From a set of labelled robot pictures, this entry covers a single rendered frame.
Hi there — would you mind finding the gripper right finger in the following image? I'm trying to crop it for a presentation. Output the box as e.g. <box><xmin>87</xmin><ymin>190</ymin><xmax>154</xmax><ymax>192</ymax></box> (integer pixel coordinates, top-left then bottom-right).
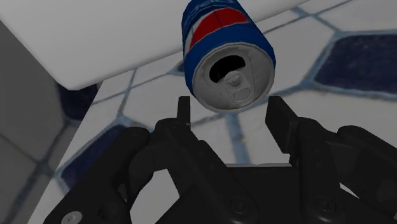
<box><xmin>265</xmin><ymin>95</ymin><xmax>397</xmax><ymax>224</ymax></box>

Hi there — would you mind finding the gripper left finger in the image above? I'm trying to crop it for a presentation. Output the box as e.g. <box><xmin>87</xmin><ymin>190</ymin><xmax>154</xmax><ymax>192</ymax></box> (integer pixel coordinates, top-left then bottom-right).
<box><xmin>43</xmin><ymin>95</ymin><xmax>261</xmax><ymax>224</ymax></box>

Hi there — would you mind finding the blue and red soda can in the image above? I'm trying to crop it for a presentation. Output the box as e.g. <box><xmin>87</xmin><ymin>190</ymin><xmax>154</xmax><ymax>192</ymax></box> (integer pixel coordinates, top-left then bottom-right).
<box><xmin>181</xmin><ymin>0</ymin><xmax>277</xmax><ymax>114</ymax></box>

